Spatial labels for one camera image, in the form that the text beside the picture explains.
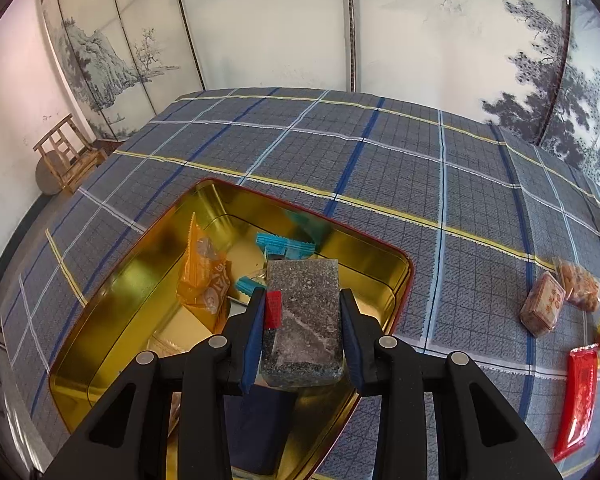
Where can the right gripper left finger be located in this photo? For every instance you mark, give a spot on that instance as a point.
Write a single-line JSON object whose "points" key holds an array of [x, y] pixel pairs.
{"points": [[125, 435]]}

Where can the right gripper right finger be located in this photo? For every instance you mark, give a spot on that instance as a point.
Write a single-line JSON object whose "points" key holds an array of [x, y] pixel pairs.
{"points": [[479, 434]]}

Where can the clear fried twist snack bag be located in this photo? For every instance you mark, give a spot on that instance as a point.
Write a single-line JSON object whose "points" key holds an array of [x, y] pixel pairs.
{"points": [[163, 347]]}

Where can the orange snack packet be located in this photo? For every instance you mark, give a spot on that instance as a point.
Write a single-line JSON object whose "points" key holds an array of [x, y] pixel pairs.
{"points": [[204, 282]]}

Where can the red snack packet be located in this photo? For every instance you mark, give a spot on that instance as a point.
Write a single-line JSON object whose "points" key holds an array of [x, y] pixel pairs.
{"points": [[579, 403]]}

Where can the black sesame bar packet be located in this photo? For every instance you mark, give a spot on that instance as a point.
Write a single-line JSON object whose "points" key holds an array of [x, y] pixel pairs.
{"points": [[302, 345]]}

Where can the brown red cake packet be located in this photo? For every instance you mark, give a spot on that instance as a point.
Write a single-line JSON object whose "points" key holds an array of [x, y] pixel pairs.
{"points": [[540, 312]]}

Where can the teal candy wrapper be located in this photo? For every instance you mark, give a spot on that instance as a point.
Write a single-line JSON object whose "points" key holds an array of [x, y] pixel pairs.
{"points": [[278, 247]]}

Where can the blue candy wrapper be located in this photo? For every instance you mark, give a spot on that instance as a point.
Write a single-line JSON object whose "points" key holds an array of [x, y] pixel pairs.
{"points": [[247, 284]]}

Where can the red toffee tin box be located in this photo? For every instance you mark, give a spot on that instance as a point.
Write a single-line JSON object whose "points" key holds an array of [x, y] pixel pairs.
{"points": [[271, 433]]}

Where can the plaid blue tablecloth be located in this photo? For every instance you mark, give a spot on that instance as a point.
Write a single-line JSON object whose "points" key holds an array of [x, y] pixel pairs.
{"points": [[481, 213]]}

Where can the light wooden chair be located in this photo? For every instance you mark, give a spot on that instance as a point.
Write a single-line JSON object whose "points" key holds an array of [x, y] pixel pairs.
{"points": [[66, 152]]}

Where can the painted folding screen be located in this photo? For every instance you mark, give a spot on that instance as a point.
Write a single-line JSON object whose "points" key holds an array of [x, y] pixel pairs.
{"points": [[530, 66]]}

